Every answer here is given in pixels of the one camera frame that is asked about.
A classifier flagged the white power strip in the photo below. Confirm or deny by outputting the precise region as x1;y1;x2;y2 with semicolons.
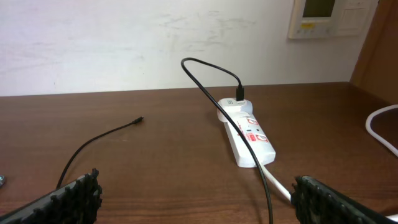
217;100;276;168

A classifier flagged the white USB charger adapter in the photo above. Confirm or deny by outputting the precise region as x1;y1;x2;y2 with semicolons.
218;98;246;113

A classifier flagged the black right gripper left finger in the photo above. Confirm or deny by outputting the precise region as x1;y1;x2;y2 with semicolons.
1;169;102;224

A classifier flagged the white power strip cord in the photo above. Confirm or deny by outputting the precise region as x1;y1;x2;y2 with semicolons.
260;104;398;222

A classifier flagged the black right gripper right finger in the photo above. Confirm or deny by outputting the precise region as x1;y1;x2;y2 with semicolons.
291;175;397;224

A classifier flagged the brown wooden door frame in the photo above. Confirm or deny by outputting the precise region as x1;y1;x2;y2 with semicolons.
350;0;397;104

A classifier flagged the beige wall control panel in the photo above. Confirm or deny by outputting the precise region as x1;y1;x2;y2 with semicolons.
288;0;376;39

